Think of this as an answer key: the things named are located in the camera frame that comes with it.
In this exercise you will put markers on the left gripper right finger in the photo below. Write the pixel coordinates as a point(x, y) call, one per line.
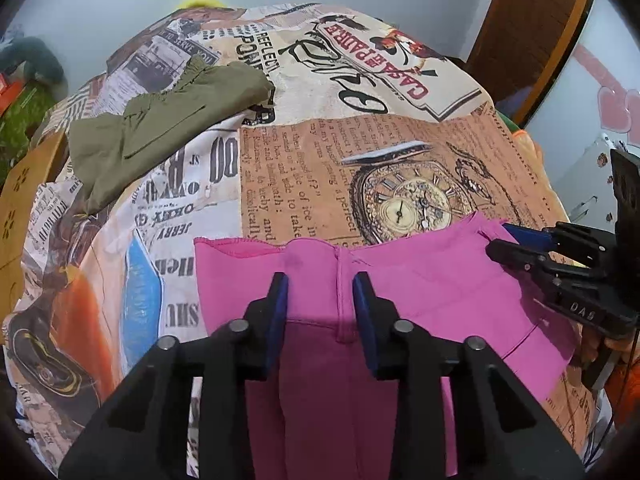
point(500, 430)

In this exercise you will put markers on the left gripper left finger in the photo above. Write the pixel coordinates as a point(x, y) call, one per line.
point(140, 431)

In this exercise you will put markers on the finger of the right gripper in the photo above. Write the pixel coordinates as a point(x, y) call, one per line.
point(539, 240)
point(530, 258)

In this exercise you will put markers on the pink pants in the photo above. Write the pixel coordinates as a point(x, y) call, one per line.
point(322, 413)

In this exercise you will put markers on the white sliding wardrobe door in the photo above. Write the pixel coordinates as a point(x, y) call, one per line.
point(592, 107)

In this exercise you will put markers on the brown wooden door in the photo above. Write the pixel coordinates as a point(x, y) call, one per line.
point(520, 48)

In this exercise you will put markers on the newspaper print bed quilt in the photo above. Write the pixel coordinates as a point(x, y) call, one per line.
point(368, 136)

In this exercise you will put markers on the wooden lap desk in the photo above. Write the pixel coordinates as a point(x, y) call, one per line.
point(38, 166)

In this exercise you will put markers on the olive green pants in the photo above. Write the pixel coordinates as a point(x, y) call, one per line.
point(110, 151)

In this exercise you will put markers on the green storage box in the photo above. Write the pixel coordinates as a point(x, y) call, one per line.
point(19, 123)

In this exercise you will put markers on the grey plush pillow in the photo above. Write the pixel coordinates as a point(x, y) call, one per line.
point(34, 60)

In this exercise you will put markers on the yellow headboard piece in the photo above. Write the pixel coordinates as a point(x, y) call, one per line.
point(189, 4)

